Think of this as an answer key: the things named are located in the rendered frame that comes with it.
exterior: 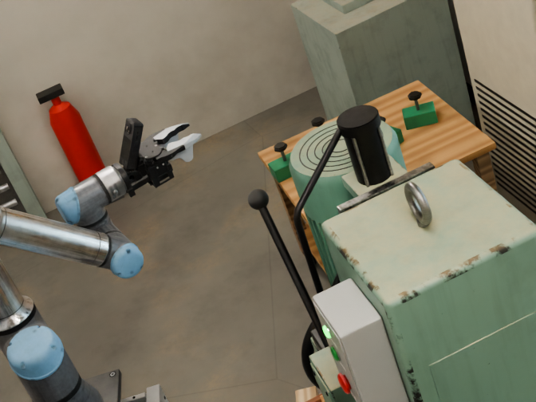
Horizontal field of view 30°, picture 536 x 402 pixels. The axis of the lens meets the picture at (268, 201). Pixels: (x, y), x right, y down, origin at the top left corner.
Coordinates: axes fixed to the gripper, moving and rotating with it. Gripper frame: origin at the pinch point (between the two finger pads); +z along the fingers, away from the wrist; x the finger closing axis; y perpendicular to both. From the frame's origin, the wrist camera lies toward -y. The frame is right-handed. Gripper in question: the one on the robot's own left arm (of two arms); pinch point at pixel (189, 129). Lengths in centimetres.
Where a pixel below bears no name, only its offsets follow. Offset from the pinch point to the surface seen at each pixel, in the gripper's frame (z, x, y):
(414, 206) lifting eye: -9, 102, -45
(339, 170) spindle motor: -7, 81, -38
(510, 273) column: -6, 116, -40
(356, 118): -6, 88, -51
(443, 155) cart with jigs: 85, -21, 74
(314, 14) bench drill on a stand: 107, -122, 70
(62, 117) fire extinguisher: 13, -199, 103
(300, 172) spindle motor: -11, 76, -38
